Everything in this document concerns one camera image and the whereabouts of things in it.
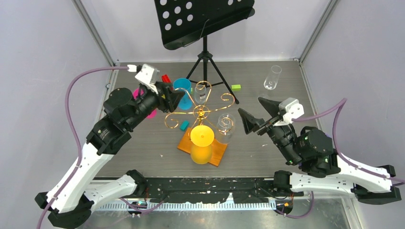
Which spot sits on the orange plastic goblet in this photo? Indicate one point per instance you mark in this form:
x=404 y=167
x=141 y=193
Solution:
x=201 y=137

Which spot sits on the light green toy block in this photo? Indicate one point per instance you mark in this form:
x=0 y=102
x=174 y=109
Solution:
x=236 y=87

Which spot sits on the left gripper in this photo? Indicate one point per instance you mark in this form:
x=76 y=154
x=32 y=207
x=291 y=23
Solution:
x=171 y=98

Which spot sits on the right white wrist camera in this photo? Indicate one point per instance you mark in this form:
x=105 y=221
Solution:
x=289 y=109

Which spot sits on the tall clear flute glass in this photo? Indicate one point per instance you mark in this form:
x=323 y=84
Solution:
x=269 y=85

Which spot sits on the clear stemless wine glass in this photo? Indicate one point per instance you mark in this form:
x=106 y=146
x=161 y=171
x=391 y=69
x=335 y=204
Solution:
x=225 y=127

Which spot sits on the small clear wine glass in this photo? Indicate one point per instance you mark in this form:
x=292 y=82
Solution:
x=200 y=94

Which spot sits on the blue plastic goblet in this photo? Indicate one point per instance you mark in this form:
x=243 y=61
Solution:
x=184 y=84

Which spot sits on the gold wine glass rack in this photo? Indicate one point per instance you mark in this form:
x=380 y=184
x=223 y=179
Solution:
x=198 y=115

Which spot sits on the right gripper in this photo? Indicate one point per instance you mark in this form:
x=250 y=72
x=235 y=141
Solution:
x=250 y=123

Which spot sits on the teal toy block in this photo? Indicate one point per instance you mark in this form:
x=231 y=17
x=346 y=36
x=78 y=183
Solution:
x=184 y=125

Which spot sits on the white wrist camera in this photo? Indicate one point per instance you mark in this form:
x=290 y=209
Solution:
x=146 y=74
x=289 y=109

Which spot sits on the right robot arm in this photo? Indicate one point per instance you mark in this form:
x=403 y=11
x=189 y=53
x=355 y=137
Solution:
x=322 y=168

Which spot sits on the black music stand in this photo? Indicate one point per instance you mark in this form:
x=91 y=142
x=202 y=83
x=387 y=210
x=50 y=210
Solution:
x=184 y=22

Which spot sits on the red toy block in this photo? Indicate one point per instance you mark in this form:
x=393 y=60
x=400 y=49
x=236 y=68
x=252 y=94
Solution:
x=165 y=79

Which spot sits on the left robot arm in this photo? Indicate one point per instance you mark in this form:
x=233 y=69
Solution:
x=71 y=202

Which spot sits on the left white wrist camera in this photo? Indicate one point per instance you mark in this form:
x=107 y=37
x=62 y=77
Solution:
x=146 y=74

